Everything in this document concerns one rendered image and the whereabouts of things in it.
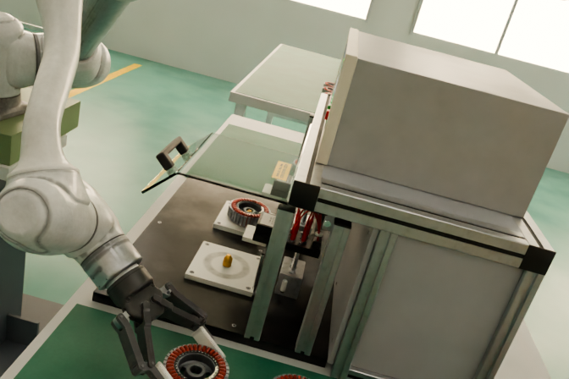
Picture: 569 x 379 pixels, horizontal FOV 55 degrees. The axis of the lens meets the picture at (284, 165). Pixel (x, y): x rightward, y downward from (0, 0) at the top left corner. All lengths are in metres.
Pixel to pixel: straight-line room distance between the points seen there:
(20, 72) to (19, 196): 0.92
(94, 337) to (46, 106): 0.42
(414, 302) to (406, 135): 0.29
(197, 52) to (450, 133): 5.21
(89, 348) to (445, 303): 0.63
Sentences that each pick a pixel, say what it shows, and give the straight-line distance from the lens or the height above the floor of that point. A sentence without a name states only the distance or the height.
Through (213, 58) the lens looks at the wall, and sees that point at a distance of 6.04.
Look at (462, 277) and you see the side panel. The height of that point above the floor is 1.02.
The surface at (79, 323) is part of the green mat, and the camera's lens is 1.10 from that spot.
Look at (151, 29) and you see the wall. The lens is 6.21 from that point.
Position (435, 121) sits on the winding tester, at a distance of 0.98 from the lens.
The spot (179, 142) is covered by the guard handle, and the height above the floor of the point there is 1.06.
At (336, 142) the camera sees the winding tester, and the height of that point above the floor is 1.16.
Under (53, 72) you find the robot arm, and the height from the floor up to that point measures 1.18.
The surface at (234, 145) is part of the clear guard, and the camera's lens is 1.12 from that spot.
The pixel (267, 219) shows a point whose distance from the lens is 1.18.
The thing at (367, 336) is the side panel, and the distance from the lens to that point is 1.05.
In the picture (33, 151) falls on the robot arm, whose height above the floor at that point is 1.10.
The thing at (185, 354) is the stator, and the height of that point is 0.78.
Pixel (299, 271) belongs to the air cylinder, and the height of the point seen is 0.82.
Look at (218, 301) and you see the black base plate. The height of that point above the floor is 0.77.
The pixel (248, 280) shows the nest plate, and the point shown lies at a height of 0.78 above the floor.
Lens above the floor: 1.46
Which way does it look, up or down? 21 degrees down
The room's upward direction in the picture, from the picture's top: 15 degrees clockwise
